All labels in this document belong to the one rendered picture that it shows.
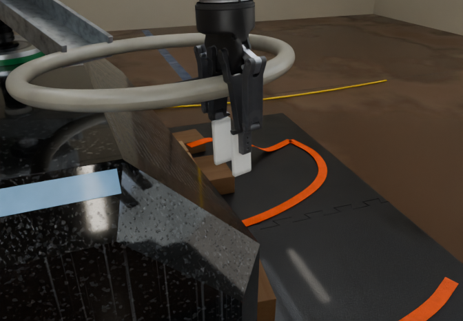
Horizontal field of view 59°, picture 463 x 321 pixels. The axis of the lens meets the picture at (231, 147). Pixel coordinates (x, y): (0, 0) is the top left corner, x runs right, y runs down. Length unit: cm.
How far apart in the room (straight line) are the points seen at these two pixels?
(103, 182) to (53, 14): 61
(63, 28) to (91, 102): 55
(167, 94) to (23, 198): 25
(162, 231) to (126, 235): 6
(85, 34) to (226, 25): 57
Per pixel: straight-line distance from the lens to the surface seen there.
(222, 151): 61
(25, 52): 123
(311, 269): 159
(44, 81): 104
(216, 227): 72
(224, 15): 51
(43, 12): 116
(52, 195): 62
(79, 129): 75
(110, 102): 53
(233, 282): 74
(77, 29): 105
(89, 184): 62
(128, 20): 597
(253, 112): 52
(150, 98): 52
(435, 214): 206
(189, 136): 235
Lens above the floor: 109
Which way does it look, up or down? 27 degrees down
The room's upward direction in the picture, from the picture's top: straight up
